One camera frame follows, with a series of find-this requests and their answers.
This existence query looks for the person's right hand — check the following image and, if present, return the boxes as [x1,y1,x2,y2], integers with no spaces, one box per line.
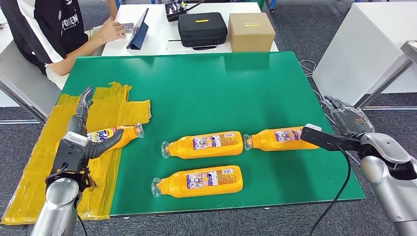
[97,19,127,45]

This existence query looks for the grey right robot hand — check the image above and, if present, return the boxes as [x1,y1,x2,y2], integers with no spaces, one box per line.
[321,95,376,139]

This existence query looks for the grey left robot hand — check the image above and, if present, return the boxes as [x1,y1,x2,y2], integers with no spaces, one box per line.
[65,86,125,160]

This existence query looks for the orange detergent bottle clear cap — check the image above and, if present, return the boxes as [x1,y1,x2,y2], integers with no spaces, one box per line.
[242,125,322,152]
[161,131,244,160]
[151,165,244,199]
[55,123,145,153]

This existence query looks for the tablet with navy case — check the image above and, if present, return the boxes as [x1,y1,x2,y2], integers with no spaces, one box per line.
[126,7,150,51]

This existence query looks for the person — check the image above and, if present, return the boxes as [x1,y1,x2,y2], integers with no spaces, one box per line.
[0,0,127,90]

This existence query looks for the white side table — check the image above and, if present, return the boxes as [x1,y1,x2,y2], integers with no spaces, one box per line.
[312,1,417,108]

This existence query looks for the yellow taped plastic mat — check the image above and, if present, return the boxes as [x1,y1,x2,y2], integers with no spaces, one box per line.
[0,81,153,226]

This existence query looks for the black remote controller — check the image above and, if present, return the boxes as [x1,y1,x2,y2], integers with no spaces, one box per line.
[164,0,207,23]

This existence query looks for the grey desk with metal legs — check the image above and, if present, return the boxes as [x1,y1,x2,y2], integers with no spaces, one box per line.
[0,9,71,125]

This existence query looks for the black carry case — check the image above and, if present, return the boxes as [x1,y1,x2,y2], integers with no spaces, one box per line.
[177,12,228,51]

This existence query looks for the brown cardboard box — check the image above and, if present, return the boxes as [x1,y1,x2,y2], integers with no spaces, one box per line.
[227,12,276,53]

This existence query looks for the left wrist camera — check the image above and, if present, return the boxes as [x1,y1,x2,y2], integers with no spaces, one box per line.
[51,131,91,175]

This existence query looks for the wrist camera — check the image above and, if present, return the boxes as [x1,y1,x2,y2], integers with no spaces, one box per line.
[300,123,362,153]
[51,131,91,175]

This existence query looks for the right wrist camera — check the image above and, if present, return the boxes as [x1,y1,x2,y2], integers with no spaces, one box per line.
[300,123,362,153]

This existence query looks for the white floor cable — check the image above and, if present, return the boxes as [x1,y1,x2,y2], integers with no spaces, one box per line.
[299,59,329,118]

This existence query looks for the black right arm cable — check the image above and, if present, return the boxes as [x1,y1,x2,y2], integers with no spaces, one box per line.
[308,143,352,236]

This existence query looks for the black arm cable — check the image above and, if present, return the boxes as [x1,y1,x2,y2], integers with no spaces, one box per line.
[308,143,352,236]
[76,213,89,236]

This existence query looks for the silver metal table frame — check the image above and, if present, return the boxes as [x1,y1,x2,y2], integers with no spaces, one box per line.
[345,40,417,165]

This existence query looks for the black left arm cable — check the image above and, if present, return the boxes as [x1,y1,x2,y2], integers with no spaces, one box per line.
[76,213,89,236]

